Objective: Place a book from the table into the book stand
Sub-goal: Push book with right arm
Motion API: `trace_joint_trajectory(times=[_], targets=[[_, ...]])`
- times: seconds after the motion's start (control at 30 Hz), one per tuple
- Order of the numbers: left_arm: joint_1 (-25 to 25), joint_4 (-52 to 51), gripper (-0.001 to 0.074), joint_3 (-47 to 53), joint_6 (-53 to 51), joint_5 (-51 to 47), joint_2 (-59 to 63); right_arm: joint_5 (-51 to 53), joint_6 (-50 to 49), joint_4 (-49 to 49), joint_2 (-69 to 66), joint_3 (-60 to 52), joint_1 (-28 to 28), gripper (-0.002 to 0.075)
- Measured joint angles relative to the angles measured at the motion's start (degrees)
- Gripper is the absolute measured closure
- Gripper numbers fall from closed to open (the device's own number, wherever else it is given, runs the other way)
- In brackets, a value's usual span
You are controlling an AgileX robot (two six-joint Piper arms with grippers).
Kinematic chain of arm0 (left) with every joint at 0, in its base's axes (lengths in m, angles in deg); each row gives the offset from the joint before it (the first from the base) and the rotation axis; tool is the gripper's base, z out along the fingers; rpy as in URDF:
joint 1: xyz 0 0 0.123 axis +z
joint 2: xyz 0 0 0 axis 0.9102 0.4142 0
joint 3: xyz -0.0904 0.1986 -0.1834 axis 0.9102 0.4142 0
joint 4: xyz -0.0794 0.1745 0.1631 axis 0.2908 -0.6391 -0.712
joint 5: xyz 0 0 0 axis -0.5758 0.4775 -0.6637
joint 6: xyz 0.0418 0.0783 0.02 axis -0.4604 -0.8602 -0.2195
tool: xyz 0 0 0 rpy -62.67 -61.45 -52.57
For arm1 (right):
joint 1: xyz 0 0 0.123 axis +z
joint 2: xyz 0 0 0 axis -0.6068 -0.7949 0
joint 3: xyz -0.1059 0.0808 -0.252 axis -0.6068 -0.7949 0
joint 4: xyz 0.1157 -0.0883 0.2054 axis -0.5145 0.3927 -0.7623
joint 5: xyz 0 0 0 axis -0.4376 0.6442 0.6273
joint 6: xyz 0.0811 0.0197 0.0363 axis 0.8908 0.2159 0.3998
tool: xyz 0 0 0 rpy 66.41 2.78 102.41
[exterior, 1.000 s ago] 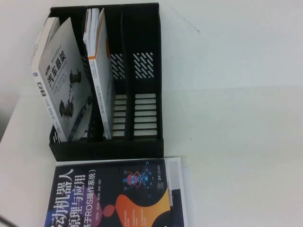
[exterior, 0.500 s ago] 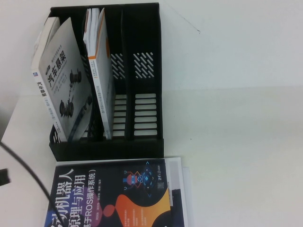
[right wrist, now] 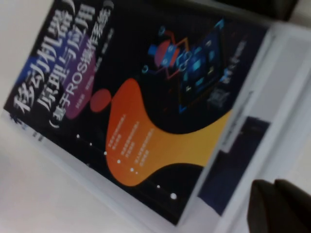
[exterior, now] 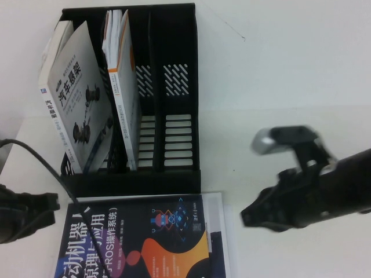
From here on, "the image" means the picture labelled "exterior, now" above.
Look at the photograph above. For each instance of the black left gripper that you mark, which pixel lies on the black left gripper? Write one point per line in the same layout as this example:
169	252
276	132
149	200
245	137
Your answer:
13	214

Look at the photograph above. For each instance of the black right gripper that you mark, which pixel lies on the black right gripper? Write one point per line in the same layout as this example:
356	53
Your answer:
298	199

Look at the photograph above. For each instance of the dark mobile robot book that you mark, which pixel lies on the dark mobile robot book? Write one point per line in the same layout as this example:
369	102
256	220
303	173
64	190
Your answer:
145	231

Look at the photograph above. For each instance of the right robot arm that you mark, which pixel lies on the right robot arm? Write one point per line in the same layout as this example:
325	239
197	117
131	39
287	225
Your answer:
350	188

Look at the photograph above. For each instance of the black plastic book stand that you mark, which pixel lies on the black plastic book stand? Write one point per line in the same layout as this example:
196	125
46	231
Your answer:
176	182

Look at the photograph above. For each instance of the grey car suspension book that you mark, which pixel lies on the grey car suspension book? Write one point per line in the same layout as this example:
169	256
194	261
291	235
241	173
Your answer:
78	101

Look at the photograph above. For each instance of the white book orange stripe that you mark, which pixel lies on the white book orange stripe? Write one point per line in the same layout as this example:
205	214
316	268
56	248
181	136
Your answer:
124	72

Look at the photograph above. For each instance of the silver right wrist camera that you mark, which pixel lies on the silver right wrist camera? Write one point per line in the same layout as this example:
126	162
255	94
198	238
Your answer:
269	143

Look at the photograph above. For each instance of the black right camera mount bracket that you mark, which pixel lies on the black right camera mount bracket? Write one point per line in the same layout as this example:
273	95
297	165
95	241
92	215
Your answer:
311	156

